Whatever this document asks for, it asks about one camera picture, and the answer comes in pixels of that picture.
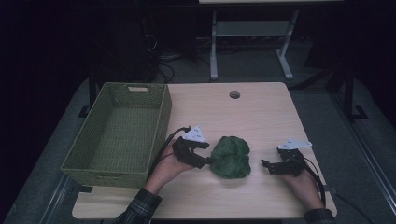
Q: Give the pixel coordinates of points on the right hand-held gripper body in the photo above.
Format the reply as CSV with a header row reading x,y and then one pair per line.
x,y
292,161

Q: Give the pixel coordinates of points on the green plush cloth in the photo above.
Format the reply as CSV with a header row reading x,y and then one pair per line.
x,y
230,157

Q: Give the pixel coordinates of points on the green woven basket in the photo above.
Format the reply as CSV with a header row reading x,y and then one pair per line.
x,y
121,140

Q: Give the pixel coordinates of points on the grey metal stand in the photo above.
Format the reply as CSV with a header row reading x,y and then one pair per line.
x,y
252,29

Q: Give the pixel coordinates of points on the black metal stand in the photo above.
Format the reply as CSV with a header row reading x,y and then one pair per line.
x,y
91,93
350,93

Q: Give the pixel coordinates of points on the person's right hand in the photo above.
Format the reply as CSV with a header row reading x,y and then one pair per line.
x,y
303,188

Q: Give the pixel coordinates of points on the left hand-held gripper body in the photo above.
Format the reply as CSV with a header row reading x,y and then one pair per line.
x,y
186,151

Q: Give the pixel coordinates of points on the person's left hand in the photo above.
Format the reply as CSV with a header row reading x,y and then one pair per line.
x,y
165,174

